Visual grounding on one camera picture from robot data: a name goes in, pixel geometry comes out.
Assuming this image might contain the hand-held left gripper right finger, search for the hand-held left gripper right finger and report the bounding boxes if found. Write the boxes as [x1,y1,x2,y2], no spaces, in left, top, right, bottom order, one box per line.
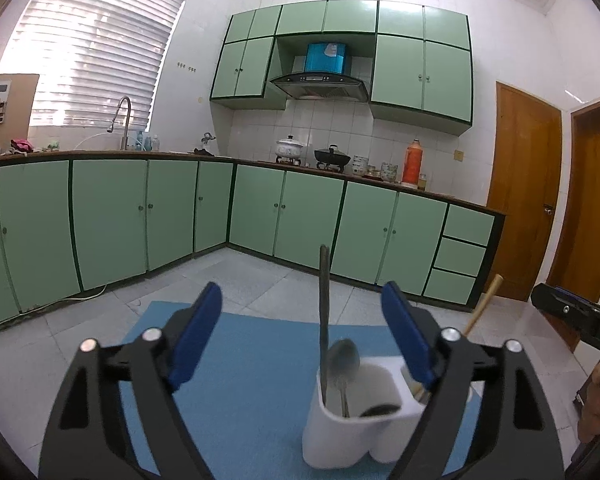
[381,281,566,480]

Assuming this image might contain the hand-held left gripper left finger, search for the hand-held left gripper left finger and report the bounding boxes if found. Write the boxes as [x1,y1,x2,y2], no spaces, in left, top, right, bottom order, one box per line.
[39,281,224,480]

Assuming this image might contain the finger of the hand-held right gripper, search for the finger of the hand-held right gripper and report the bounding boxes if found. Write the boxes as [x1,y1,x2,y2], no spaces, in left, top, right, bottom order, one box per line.
[530,283,588,331]
[554,286,600,308]

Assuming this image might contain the wooden chopstick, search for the wooden chopstick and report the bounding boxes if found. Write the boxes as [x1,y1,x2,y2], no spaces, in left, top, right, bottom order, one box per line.
[410,274,504,401]

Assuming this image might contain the silver spoon with patterned handle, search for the silver spoon with patterned handle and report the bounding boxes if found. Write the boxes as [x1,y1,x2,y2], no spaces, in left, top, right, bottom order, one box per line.
[326,338,361,418]

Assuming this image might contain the grey chopstick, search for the grey chopstick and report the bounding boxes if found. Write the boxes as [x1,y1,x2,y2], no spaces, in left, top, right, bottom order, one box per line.
[319,244,331,406]

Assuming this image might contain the white two-compartment utensil holder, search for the white two-compartment utensil holder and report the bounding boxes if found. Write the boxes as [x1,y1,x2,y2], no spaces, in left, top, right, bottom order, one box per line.
[302,357,483,470]

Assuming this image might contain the blue tablecloth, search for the blue tablecloth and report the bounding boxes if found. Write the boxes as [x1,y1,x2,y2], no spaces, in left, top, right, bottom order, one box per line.
[117,301,486,480]

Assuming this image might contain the green cabinet drawer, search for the green cabinet drawer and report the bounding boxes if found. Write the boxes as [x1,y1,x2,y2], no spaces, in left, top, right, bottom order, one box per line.
[434,236,487,277]
[424,268,479,306]
[442,203,495,246]

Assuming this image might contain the wooden door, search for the wooden door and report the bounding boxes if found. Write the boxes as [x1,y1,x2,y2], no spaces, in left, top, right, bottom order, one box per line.
[545,92,600,351]
[487,81,563,301]

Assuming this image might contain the green base cabinets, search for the green base cabinets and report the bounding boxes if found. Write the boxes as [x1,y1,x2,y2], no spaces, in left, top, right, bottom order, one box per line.
[0,152,506,333]

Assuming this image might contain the orange thermos flask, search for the orange thermos flask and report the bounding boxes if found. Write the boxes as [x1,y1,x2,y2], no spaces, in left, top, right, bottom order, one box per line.
[402,138,423,186]

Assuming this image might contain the black wok with lid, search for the black wok with lid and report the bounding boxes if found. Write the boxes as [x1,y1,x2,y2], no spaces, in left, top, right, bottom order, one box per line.
[314,145,352,168]

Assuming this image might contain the white cooking pot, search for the white cooking pot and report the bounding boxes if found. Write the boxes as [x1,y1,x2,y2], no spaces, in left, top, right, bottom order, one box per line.
[275,135,305,160]

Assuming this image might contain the steel kitchen faucet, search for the steel kitchen faucet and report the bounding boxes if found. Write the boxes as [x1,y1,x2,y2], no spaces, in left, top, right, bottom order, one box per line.
[106,96,132,151]

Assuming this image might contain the black range hood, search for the black range hood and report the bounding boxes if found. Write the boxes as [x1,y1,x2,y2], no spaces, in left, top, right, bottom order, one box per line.
[269,72,370,103]

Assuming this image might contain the brown cardboard box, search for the brown cardboard box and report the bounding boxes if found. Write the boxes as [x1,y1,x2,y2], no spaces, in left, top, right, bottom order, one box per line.
[0,74,40,151]

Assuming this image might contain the blue box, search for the blue box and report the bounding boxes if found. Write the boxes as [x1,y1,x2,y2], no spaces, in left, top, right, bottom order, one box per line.
[306,42,350,73]

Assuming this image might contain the white window blinds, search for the white window blinds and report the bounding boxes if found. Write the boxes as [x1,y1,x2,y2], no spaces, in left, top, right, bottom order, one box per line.
[0,0,188,128]

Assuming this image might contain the white floor cable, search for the white floor cable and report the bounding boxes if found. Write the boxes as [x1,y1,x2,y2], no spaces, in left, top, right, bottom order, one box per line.
[0,284,107,333]

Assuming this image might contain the green wall cabinets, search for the green wall cabinets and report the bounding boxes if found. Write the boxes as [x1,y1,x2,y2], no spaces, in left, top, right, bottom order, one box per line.
[210,0,473,136]

